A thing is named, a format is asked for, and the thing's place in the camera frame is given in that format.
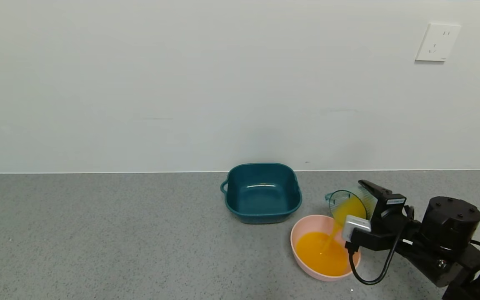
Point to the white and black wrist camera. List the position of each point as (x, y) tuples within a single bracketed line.
[(356, 225)]

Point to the translucent blue ribbed cup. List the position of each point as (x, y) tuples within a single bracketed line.
[(340, 200)]

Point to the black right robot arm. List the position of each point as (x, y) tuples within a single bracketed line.
[(452, 221)]

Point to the white wall socket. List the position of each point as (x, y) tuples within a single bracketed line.
[(437, 41)]

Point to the teal square plastic basin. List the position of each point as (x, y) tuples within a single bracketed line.
[(261, 200)]

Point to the pink plastic bowl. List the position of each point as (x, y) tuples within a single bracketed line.
[(311, 225)]

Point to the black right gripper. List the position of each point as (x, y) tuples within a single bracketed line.
[(393, 203)]

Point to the orange juice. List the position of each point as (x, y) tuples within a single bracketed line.
[(319, 254)]

